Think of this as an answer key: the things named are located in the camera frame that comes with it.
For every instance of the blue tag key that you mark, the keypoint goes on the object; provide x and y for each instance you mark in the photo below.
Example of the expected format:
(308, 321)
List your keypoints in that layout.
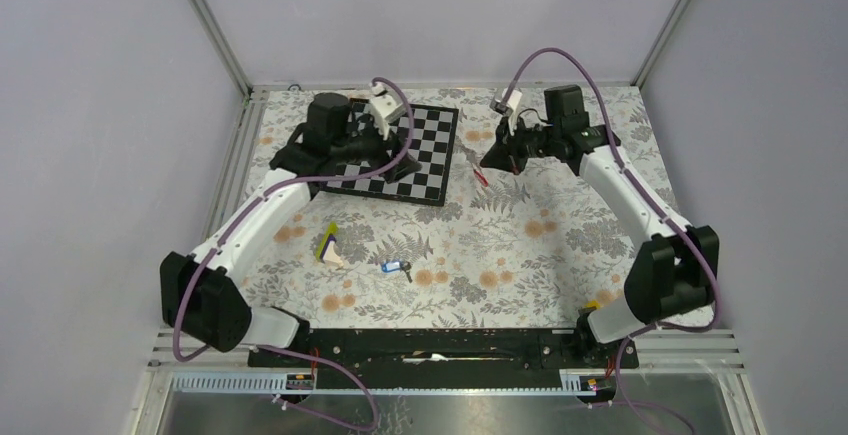
(401, 266)

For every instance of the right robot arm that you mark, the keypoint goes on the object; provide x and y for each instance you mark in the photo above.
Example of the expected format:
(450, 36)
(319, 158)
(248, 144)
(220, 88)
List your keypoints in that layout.
(674, 270)

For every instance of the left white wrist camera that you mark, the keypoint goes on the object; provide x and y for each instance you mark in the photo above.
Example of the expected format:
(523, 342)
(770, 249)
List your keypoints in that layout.
(384, 108)

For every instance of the grey perforated cable tray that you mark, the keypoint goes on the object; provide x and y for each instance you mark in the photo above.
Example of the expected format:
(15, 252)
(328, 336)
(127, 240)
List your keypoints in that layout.
(403, 380)

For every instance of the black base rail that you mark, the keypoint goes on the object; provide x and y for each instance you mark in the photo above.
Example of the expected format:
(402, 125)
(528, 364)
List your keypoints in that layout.
(370, 350)

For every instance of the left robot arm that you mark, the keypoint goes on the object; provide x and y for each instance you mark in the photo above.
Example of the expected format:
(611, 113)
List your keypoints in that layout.
(200, 293)

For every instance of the red tag keyring bundle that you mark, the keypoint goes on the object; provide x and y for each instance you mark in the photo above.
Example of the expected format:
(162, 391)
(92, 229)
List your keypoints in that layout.
(476, 168)

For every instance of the toy brick stack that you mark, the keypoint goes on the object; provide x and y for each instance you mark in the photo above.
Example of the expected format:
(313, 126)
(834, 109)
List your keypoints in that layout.
(326, 253)

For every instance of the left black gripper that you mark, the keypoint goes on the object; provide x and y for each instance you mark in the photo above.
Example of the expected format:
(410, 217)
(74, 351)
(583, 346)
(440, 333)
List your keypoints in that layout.
(383, 158)

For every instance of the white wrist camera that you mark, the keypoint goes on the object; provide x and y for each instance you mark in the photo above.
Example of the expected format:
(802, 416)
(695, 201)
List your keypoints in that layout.
(507, 103)
(384, 108)

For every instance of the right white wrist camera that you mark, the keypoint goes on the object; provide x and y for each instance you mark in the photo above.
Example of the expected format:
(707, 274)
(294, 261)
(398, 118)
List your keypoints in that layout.
(507, 103)

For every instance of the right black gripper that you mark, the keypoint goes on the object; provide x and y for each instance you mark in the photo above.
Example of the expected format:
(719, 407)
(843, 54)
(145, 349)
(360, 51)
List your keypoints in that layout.
(505, 154)

